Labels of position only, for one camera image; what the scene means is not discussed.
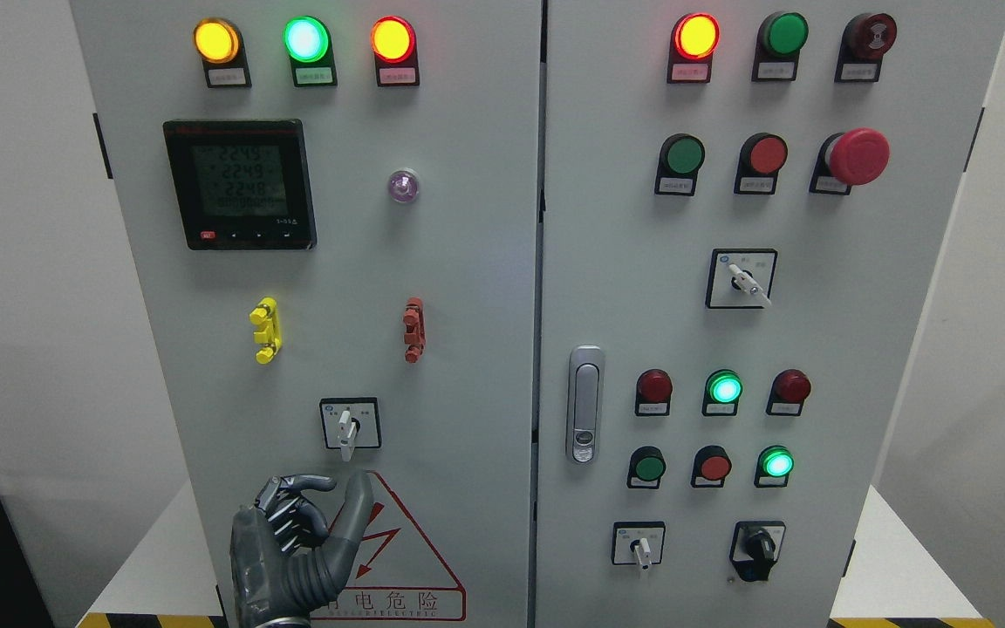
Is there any white rotary switch upper right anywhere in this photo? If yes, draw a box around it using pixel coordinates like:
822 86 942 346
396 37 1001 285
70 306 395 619
706 248 778 310

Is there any green lit push button lower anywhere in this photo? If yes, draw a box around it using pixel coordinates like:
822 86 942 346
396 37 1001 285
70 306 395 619
754 445 795 488

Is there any red high voltage warning sticker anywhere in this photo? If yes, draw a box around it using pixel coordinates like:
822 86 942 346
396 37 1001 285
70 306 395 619
311 472 467 623

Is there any black digital power meter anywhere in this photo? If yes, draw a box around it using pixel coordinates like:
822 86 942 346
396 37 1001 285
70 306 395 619
162 119 318 250

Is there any red terminal clip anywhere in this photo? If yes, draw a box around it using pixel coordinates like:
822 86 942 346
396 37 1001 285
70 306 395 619
402 297 427 363

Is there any white platform with hazard stripe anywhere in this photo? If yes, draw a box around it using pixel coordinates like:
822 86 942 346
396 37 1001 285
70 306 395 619
79 484 992 627

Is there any grey electrical control cabinet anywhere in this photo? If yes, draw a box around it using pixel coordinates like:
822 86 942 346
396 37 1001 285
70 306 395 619
71 1 1005 627

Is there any red push button upper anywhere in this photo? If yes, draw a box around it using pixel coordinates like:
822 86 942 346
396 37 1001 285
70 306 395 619
733 133 789 195

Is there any red emergency stop button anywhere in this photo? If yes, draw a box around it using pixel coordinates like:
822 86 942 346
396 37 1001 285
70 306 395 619
809 127 891 195

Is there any small clear bulb light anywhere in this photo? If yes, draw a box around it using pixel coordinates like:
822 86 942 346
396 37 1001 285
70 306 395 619
387 168 421 204

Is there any green lit indicator middle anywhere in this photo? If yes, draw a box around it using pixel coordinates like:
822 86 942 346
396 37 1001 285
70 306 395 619
701 369 743 417

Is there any white rotary switch door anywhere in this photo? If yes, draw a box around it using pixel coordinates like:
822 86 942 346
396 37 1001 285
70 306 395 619
318 397 382 462

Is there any green unlit indicator top right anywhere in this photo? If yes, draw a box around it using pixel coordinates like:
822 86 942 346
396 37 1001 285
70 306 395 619
751 11 810 82

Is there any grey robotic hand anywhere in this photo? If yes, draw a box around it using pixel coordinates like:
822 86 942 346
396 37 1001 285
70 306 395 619
229 470 374 627

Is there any dark red indicator lower left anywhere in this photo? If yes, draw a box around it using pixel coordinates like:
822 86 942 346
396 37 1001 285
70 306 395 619
634 367 673 417

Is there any dark red indicator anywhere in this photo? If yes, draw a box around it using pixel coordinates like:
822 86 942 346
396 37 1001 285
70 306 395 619
766 369 812 417
634 367 673 417

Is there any silver door lock handle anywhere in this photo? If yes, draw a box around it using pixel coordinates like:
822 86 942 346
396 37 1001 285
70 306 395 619
565 345 605 464

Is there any dark red indicator lower right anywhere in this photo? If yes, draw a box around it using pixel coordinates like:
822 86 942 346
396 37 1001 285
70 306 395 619
766 369 812 417

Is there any red lit indicator right door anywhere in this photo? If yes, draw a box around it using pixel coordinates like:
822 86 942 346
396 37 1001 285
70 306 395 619
667 12 721 85

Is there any white rotary switch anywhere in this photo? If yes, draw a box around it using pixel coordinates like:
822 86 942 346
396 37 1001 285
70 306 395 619
706 248 778 310
612 521 667 573

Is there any dark red buzzer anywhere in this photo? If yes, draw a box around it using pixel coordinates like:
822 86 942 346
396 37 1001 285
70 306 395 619
834 12 898 84

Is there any yellow terminal clip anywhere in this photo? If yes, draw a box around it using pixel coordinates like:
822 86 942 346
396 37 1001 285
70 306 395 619
249 297 283 365

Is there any white rotary switch lower right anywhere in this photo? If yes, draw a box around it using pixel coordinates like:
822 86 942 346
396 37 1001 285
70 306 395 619
612 521 667 573

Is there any green push button upper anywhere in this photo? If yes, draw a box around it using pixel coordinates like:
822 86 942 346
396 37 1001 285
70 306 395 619
654 133 706 196

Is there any red push button lower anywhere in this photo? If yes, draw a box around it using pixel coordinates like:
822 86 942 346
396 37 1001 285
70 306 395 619
690 445 733 488

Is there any black selector knob switch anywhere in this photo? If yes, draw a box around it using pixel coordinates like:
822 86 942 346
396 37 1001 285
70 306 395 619
729 521 786 582

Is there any red push button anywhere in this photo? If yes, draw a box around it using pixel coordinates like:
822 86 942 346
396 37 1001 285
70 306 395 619
690 445 733 488
733 133 789 195

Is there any green indicator light left door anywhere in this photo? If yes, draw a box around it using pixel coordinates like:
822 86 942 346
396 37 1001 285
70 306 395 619
283 15 338 88

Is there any yellow indicator light left door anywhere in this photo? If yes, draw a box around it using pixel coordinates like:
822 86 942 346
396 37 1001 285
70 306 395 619
192 17 252 88

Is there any red indicator light left door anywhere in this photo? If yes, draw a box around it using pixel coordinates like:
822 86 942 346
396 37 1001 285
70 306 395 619
371 15 420 86

